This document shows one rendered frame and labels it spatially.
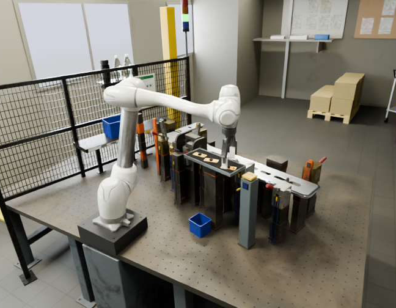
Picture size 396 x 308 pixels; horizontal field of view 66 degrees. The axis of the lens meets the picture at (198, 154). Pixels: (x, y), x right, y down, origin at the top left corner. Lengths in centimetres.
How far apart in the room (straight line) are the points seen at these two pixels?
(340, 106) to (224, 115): 506
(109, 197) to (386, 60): 657
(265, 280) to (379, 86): 633
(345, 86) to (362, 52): 147
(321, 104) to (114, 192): 512
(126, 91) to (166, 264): 95
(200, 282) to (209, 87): 561
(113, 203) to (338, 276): 126
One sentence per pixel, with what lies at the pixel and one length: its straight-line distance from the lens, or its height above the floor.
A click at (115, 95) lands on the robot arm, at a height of 158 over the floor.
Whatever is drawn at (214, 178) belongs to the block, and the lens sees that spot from 178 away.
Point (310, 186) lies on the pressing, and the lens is 192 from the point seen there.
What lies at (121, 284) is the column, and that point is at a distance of 205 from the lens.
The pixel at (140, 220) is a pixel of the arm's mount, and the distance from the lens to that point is 197.
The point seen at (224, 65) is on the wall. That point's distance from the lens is 666.
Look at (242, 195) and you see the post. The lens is 168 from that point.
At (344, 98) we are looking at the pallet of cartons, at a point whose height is 45.
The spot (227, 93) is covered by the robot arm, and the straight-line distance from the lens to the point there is 150.
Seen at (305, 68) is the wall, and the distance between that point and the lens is 769.
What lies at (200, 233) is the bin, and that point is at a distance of 191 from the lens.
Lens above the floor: 194
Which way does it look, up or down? 25 degrees down
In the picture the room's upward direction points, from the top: 2 degrees counter-clockwise
